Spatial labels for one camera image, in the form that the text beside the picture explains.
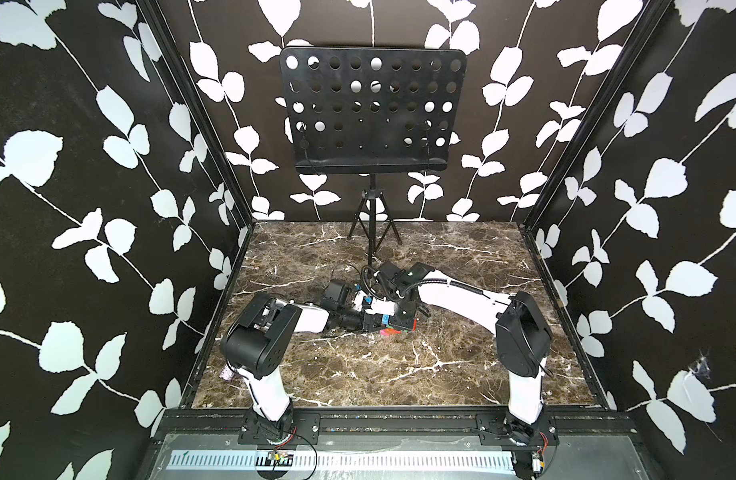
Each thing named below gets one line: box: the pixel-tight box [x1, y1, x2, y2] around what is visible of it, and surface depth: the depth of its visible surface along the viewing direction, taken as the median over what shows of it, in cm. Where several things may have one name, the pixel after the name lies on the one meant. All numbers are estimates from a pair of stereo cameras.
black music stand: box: [280, 48, 468, 265], surface depth 65 cm
